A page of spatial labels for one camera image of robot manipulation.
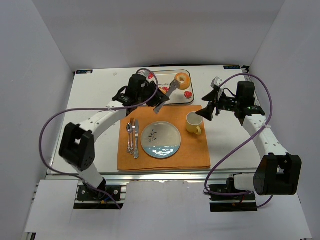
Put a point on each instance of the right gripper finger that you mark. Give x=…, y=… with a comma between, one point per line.
x=207, y=112
x=212, y=96

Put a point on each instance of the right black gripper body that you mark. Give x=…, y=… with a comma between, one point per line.
x=215, y=104

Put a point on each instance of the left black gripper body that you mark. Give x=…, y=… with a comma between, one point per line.
x=161, y=96

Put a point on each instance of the sugared bagel donut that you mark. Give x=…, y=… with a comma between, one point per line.
x=184, y=80

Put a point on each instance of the metal serving tongs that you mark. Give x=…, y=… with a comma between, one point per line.
x=174, y=85

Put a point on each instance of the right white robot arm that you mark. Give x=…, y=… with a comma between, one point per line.
x=279, y=171

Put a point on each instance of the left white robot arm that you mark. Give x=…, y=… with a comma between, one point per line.
x=77, y=146

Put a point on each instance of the yellow mug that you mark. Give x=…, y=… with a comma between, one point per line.
x=193, y=123

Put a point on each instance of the round orange bun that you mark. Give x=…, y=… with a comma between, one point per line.
x=163, y=92

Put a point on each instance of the strawberry print tray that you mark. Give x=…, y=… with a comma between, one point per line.
x=178, y=97

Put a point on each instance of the right corner label sticker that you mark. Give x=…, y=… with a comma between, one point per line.
x=231, y=67

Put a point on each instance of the corner label sticker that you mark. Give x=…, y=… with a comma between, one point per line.
x=84, y=71
x=231, y=67

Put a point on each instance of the silver spoon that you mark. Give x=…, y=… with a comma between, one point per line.
x=129, y=131

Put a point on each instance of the orange cloth placemat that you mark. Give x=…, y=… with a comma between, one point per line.
x=193, y=152

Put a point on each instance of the ceramic plate with plant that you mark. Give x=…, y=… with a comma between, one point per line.
x=161, y=140

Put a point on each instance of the silver fork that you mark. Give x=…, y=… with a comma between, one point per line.
x=132, y=125

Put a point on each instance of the silver table knife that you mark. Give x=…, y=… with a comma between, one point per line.
x=136, y=135

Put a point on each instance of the left corner label sticker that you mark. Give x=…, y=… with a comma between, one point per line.
x=84, y=71

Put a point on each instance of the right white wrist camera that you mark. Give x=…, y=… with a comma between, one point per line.
x=216, y=82

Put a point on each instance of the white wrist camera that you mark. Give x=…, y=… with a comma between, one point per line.
x=216, y=82
x=143, y=72

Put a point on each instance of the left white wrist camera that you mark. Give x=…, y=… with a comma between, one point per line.
x=143, y=72

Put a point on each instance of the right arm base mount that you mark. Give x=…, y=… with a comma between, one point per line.
x=235, y=201

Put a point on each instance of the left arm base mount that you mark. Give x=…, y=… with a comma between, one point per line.
x=87, y=199

